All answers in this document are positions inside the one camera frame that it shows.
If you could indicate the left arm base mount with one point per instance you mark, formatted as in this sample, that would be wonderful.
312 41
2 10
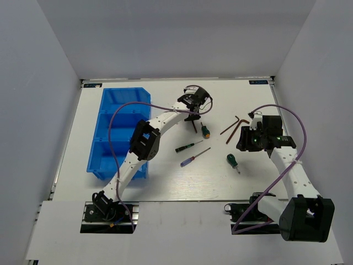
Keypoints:
104 216

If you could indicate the blue corner label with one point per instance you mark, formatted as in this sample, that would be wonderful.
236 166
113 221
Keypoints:
258 82
92 85

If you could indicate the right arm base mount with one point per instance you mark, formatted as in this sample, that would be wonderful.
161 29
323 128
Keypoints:
254 217

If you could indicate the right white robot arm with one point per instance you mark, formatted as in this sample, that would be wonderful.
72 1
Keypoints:
291 201

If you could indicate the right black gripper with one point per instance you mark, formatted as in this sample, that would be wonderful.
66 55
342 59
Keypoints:
244 143

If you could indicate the left blue corner label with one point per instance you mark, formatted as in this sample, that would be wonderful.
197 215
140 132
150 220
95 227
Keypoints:
92 85

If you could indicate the brown hex key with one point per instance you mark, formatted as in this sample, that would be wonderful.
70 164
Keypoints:
236 128
194 126
230 126

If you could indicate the blue red screwdriver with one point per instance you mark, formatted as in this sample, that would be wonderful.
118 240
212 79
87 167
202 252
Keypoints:
192 158

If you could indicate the black green precision screwdriver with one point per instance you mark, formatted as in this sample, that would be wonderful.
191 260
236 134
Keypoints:
182 148

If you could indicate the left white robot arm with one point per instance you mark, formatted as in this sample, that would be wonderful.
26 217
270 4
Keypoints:
145 140

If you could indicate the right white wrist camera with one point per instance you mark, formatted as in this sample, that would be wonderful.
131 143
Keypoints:
256 117

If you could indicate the right blue corner label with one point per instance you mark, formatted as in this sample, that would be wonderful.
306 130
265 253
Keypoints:
258 82

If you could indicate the blue plastic bin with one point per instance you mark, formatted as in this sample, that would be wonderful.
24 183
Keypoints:
101 162

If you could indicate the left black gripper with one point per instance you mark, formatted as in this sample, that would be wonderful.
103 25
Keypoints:
193 117

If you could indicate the green orange stubby screwdriver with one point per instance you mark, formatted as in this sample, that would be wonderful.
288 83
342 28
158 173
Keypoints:
205 131

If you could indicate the dark green stubby screwdriver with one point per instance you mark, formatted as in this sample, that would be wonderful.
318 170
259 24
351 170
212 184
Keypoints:
232 161

